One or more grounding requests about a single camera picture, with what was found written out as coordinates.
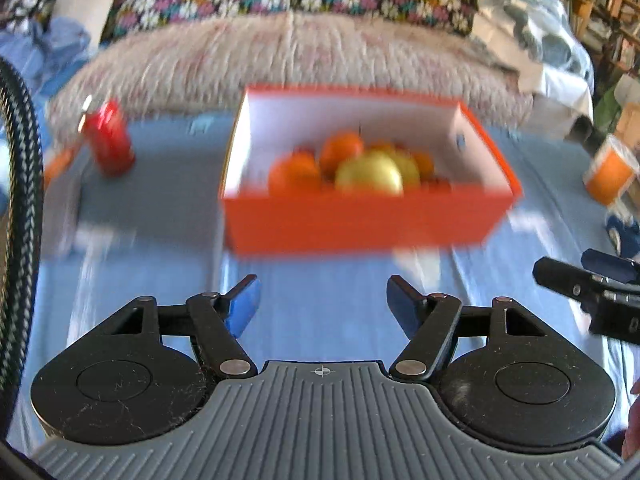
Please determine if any orange white cup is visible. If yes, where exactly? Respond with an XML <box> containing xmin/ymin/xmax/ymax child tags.
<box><xmin>582</xmin><ymin>134</ymin><xmax>639</xmax><ymax>207</ymax></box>

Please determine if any blue tablecloth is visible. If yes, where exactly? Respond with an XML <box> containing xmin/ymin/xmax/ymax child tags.
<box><xmin>23</xmin><ymin>113</ymin><xmax>639</xmax><ymax>431</ymax></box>

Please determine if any navy blue shoe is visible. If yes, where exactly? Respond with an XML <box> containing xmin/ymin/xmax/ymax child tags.
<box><xmin>604</xmin><ymin>211</ymin><xmax>640</xmax><ymax>261</ymax></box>

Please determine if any small orange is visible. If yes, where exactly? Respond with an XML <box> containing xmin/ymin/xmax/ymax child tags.
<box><xmin>411</xmin><ymin>152</ymin><xmax>435</xmax><ymax>181</ymax></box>

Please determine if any large orange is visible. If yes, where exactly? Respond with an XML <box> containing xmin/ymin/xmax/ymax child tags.
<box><xmin>268</xmin><ymin>152</ymin><xmax>323</xmax><ymax>195</ymax></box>

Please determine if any yellow green pear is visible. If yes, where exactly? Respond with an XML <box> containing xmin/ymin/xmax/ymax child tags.
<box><xmin>334</xmin><ymin>152</ymin><xmax>404</xmax><ymax>195</ymax></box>

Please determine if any grey patterned blanket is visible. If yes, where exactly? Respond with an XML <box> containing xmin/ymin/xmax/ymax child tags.
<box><xmin>471</xmin><ymin>0</ymin><xmax>594</xmax><ymax>139</ymax></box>

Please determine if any orange cardboard box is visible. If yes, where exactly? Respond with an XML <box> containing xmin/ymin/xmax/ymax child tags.
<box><xmin>218</xmin><ymin>86</ymin><xmax>522</xmax><ymax>256</ymax></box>

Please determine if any wooden bookshelf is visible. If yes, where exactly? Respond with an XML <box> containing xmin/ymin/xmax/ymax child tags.
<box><xmin>561</xmin><ymin>0</ymin><xmax>639</xmax><ymax>84</ymax></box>

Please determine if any black braided cable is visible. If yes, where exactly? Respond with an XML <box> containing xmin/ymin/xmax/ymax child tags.
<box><xmin>0</xmin><ymin>56</ymin><xmax>46</xmax><ymax>436</ymax></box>

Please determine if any red soda can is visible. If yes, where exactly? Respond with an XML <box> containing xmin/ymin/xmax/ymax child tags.
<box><xmin>78</xmin><ymin>94</ymin><xmax>136</xmax><ymax>178</ymax></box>

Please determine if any white pillow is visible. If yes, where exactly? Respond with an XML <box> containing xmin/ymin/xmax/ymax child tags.
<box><xmin>52</xmin><ymin>0</ymin><xmax>114</xmax><ymax>52</ymax></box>

